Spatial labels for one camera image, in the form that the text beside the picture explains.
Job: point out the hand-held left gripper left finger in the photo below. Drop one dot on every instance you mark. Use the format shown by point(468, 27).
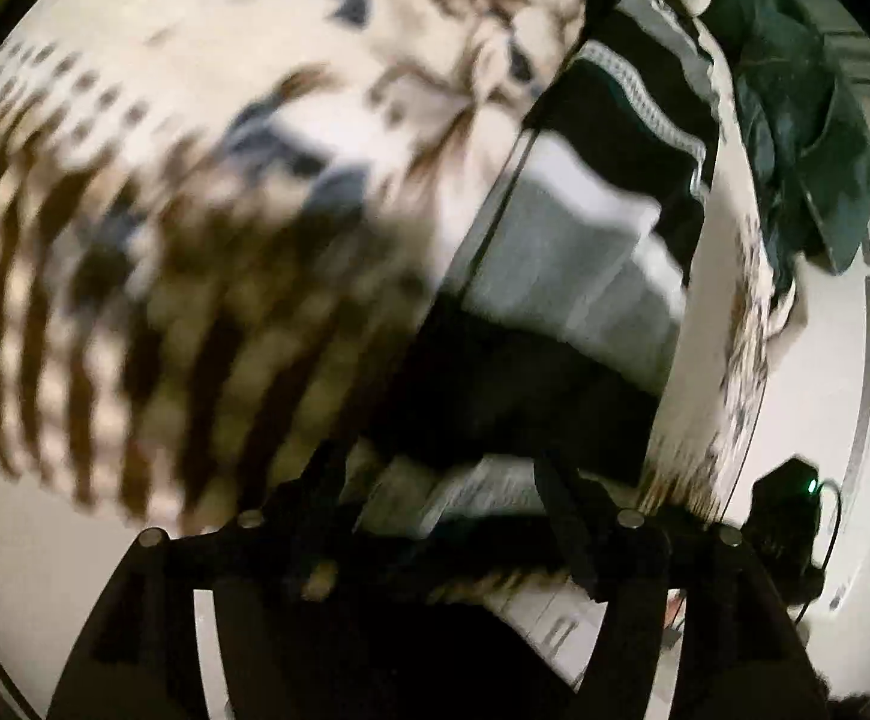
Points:
point(285, 536)

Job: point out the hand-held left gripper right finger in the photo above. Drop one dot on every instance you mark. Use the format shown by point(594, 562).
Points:
point(566, 517)

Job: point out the black grey striped sweater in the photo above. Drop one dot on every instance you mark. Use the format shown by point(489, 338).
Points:
point(555, 255)

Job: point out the white headboard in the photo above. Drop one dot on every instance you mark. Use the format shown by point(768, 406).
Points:
point(817, 390)

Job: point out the dark green plush blanket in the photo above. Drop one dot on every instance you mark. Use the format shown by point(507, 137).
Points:
point(802, 127)

